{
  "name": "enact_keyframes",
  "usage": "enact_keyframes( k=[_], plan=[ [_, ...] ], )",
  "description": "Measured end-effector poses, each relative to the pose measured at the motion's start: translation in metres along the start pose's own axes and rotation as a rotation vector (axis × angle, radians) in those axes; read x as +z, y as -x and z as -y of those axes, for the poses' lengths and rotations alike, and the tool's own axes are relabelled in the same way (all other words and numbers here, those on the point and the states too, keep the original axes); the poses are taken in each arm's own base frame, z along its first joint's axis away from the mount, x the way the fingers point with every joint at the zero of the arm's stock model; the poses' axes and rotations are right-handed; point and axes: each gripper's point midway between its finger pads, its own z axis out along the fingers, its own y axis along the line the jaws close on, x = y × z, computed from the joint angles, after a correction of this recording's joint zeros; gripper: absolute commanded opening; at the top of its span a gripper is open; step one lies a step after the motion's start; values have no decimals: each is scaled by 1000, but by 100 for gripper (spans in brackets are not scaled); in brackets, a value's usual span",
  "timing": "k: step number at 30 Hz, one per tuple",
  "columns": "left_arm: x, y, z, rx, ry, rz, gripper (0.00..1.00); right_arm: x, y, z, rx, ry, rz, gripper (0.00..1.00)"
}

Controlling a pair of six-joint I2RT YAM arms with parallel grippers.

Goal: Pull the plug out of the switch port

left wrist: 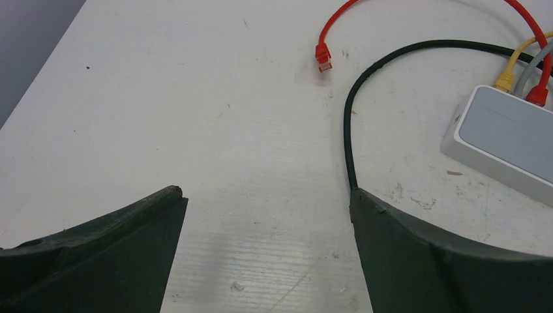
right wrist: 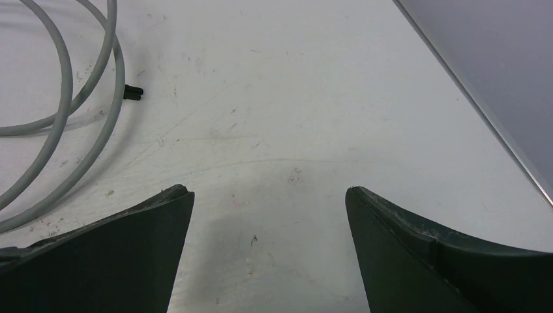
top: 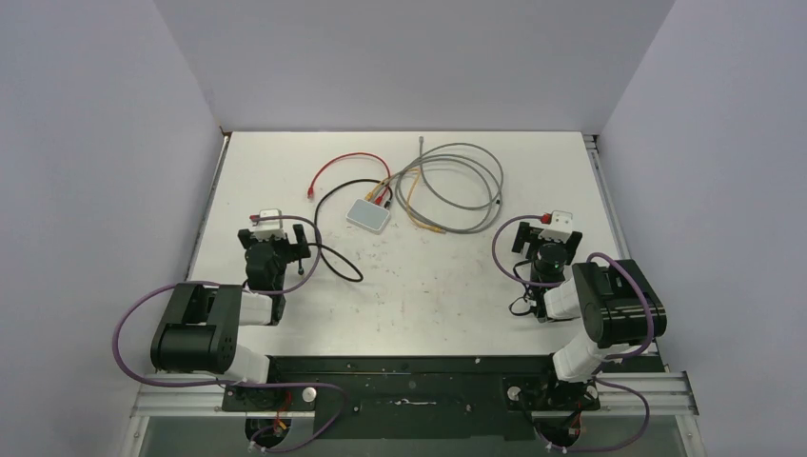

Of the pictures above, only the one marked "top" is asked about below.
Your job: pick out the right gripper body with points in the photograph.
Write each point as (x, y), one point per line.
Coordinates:
(535, 245)

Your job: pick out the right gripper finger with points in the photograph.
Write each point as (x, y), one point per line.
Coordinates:
(571, 246)
(522, 238)

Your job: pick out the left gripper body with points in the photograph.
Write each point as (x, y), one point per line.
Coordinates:
(284, 250)

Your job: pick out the white network switch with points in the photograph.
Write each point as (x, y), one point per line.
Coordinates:
(368, 216)

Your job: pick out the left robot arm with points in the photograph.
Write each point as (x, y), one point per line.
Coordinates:
(199, 328)

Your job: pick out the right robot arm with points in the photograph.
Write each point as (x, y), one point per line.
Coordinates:
(620, 313)

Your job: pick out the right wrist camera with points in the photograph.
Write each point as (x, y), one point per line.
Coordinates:
(556, 226)

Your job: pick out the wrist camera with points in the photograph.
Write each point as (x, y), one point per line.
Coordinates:
(556, 226)
(266, 224)

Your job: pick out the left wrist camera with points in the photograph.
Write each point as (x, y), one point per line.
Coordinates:
(266, 224)

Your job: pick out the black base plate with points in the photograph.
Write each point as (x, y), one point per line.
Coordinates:
(446, 397)

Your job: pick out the aluminium rail frame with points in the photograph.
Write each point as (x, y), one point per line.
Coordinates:
(667, 394)

